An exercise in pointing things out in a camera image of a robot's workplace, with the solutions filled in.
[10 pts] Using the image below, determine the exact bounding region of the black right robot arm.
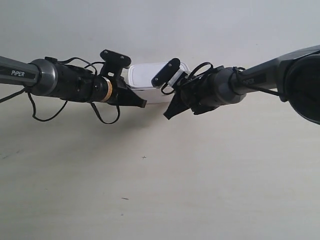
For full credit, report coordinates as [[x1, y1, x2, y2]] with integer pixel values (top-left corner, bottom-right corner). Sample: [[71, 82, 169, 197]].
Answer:
[[163, 45, 320, 125]]

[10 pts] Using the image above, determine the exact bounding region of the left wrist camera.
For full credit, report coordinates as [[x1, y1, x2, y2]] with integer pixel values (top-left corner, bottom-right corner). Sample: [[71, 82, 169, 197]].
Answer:
[[100, 49, 132, 79]]

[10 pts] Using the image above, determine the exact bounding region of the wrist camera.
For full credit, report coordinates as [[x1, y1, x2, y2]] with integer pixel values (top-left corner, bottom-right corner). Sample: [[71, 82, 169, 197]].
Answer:
[[151, 57, 190, 89], [100, 49, 132, 79]]

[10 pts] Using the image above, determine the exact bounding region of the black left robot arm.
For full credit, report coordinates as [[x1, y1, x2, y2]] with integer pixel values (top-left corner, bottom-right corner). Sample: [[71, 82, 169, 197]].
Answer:
[[0, 54, 147, 108]]

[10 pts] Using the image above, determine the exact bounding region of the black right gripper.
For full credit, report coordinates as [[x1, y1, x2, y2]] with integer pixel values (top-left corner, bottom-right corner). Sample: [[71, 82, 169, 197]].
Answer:
[[163, 74, 213, 120]]

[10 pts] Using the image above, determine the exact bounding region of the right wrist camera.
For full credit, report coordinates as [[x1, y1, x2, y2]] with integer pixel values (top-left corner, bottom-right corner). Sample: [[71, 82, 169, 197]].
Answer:
[[151, 57, 190, 89]]

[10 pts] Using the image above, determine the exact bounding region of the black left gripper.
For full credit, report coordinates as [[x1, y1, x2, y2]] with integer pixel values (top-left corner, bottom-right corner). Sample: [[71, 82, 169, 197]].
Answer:
[[102, 76, 147, 108]]

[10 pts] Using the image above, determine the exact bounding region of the white lidded plastic container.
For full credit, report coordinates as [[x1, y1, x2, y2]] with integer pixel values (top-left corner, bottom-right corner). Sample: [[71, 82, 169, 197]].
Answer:
[[127, 61, 190, 105]]

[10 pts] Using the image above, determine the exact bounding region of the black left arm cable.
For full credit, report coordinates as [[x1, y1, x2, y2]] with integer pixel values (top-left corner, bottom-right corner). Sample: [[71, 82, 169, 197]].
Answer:
[[0, 56, 121, 125]]

